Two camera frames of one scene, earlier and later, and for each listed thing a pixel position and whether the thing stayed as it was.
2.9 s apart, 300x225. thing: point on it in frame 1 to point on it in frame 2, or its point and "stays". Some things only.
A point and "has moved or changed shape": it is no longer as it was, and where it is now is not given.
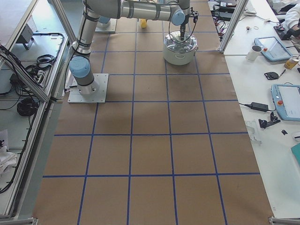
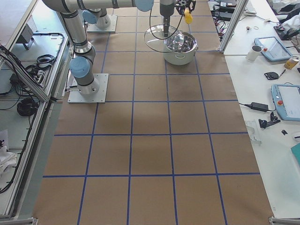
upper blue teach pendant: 273,48 stays
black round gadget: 271,76 stays
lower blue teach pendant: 286,98 stays
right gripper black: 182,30 to 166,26
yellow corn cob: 143,23 has moved or changed shape
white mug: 254,52 stays
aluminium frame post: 240,9 stays
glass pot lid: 173,43 to 155,41
